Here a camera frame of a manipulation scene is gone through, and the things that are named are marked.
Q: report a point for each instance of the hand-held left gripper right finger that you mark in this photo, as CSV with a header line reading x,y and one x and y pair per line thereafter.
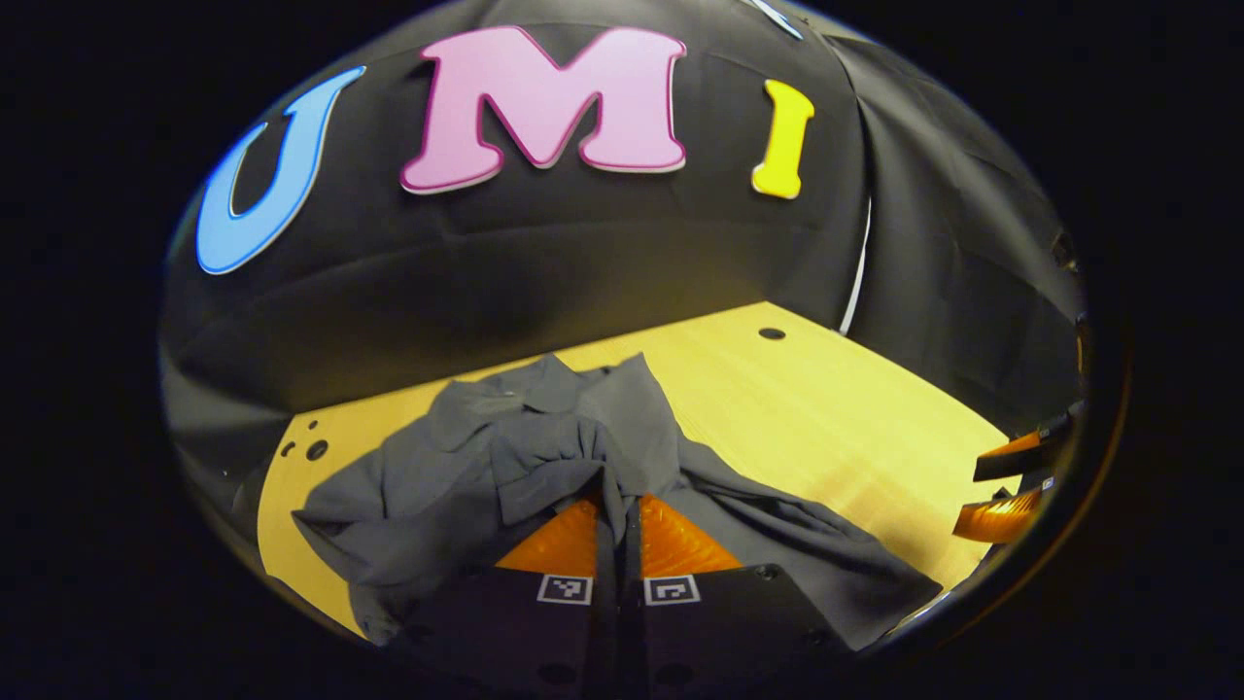
x,y
729,627

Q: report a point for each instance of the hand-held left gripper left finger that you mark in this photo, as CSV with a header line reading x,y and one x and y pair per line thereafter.
x,y
515,632

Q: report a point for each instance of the black backdrop cloth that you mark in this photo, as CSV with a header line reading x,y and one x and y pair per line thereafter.
x,y
583,262

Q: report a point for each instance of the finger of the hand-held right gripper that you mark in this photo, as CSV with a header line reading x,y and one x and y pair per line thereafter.
x,y
1011,459
1001,520

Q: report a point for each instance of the grey collared shirt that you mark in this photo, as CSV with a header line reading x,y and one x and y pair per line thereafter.
x,y
544,428

